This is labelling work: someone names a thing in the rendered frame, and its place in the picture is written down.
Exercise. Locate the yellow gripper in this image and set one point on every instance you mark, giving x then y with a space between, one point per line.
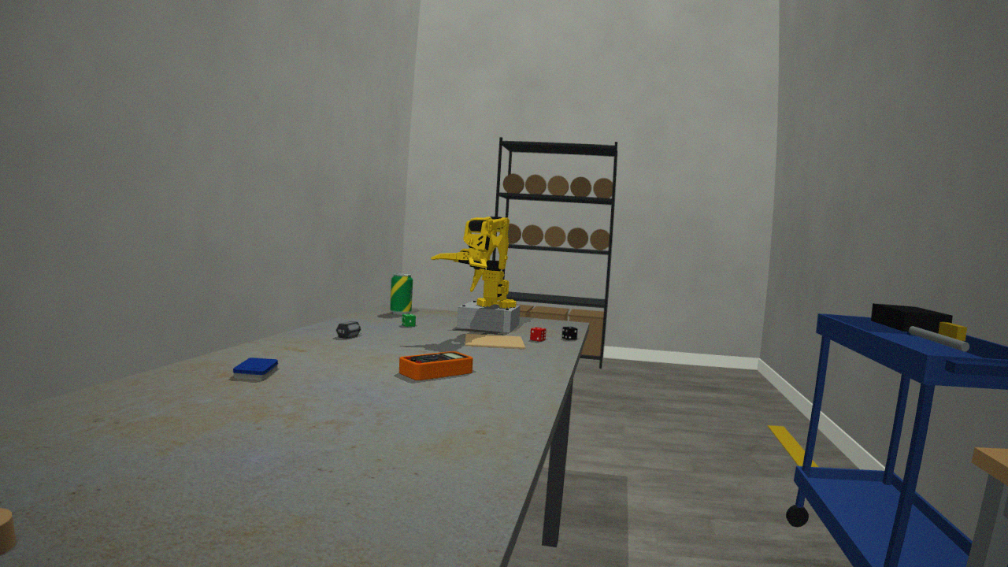
476 259

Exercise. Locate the green and yellow striped can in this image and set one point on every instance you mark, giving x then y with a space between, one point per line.
401 293

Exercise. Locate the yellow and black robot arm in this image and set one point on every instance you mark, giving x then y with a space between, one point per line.
486 241

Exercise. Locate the small blue and white box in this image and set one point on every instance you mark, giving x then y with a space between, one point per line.
255 369

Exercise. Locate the tan square mat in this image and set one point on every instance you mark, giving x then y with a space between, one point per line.
499 341

